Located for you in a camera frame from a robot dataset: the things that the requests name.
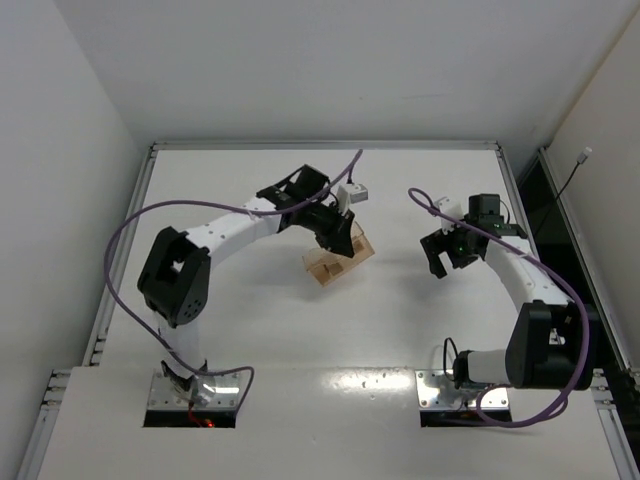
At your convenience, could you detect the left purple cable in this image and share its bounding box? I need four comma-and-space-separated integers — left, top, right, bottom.
108, 148, 364, 421

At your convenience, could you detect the purple cable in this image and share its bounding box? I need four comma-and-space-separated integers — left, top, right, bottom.
108, 148, 364, 421
407, 187, 593, 427

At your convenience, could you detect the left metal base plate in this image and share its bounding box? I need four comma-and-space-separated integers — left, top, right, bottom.
147, 371, 240, 412

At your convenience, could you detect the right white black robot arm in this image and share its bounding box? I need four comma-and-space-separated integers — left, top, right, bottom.
420, 194, 599, 391

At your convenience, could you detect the aluminium table frame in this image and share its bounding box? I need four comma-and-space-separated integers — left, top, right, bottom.
35, 142, 639, 479

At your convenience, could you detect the wooden block tray box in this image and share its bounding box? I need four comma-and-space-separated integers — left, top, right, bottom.
302, 222, 375, 286

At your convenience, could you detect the black wall cable with plug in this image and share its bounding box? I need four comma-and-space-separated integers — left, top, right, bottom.
534, 146, 593, 241

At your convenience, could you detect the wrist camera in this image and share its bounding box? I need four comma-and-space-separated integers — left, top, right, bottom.
433, 197, 464, 231
336, 183, 369, 215

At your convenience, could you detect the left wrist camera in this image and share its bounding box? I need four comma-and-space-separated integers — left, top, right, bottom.
336, 183, 369, 215

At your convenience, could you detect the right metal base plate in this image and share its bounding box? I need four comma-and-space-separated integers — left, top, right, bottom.
415, 369, 510, 413

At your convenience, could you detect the metal base plate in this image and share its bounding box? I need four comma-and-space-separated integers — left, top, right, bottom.
147, 371, 240, 412
415, 369, 510, 413

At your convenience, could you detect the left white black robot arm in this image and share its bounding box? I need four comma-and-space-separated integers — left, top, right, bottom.
137, 165, 368, 393

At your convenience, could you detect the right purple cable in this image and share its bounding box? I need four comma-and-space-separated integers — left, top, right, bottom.
407, 187, 593, 427

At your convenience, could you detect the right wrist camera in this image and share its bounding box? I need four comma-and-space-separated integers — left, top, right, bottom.
433, 197, 464, 231

